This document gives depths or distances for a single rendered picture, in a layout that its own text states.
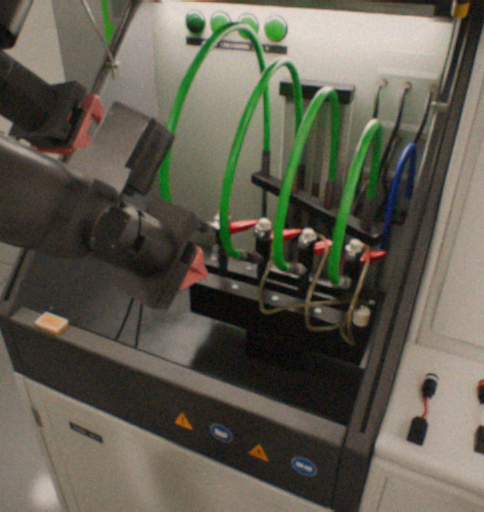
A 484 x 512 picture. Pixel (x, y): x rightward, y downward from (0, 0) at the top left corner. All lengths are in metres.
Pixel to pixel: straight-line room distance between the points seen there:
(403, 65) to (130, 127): 0.68
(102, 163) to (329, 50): 0.70
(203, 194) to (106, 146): 0.86
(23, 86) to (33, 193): 0.28
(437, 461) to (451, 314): 0.24
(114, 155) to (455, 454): 0.56
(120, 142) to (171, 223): 0.12
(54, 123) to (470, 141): 0.55
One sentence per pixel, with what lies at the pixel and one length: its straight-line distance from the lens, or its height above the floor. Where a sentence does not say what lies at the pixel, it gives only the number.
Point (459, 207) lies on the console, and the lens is 0.80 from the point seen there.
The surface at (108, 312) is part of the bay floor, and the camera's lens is 1.14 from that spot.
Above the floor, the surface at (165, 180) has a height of 1.25.
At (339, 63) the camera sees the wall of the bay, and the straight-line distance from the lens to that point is 1.04.
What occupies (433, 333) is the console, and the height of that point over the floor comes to 1.00.
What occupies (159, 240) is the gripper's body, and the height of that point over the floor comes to 1.30.
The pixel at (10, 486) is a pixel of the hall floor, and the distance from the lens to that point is 1.95.
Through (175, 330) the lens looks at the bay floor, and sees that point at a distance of 1.07.
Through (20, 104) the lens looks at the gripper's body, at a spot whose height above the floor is 1.40.
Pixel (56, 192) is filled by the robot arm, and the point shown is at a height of 1.42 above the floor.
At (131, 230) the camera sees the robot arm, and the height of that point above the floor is 1.32.
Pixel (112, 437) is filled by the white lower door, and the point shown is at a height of 0.72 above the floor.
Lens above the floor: 1.55
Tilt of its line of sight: 33 degrees down
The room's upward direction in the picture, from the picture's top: straight up
